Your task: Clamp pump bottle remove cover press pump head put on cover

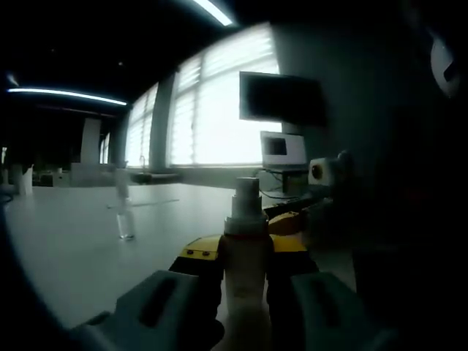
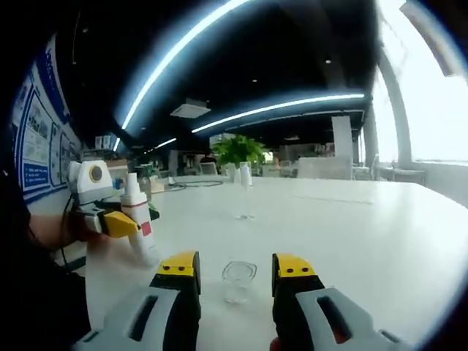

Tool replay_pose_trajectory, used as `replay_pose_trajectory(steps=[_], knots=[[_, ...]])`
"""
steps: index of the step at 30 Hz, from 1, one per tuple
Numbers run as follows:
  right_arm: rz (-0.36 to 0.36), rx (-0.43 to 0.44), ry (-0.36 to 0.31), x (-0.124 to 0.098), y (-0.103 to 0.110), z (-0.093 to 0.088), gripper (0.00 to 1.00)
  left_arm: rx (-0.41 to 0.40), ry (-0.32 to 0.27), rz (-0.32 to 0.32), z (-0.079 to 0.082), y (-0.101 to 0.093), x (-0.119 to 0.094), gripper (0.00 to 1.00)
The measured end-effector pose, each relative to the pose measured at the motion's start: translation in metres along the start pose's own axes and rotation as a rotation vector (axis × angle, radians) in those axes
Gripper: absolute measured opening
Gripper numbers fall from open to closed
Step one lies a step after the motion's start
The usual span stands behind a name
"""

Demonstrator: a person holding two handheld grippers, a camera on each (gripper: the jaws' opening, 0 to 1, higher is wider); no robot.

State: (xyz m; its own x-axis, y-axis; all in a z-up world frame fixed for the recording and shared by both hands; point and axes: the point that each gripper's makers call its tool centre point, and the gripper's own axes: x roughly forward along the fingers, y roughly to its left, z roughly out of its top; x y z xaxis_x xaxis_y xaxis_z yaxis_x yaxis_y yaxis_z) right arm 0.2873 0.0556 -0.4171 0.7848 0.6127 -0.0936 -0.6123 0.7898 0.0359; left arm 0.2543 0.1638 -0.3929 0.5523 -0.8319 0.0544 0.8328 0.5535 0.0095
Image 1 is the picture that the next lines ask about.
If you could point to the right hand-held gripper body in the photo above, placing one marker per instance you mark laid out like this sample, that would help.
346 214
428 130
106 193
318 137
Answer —
325 173

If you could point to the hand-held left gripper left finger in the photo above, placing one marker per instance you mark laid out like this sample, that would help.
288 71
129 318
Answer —
128 318

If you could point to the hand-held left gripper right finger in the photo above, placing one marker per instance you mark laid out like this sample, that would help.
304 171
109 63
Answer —
301 314

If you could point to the white pump bottle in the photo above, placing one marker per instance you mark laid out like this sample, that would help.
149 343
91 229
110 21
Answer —
245 270

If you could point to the clear plastic bottle cover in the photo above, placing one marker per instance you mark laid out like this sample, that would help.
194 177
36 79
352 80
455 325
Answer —
121 183

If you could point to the black laptop stand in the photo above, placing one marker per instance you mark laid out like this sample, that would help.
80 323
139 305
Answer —
285 181

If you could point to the open laptop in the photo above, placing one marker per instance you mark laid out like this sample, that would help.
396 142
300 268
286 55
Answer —
292 150

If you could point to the person's black shirt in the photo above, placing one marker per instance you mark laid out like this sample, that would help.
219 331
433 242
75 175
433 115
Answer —
420 219

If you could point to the white worn device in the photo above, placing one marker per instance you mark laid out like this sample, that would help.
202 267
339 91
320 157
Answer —
440 66

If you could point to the white square pillar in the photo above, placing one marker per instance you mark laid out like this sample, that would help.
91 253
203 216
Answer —
91 140

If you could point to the long ceiling light strip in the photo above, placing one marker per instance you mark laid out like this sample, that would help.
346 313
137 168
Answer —
73 95
215 12

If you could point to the black wall monitor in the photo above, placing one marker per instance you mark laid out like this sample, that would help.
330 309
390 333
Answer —
281 98

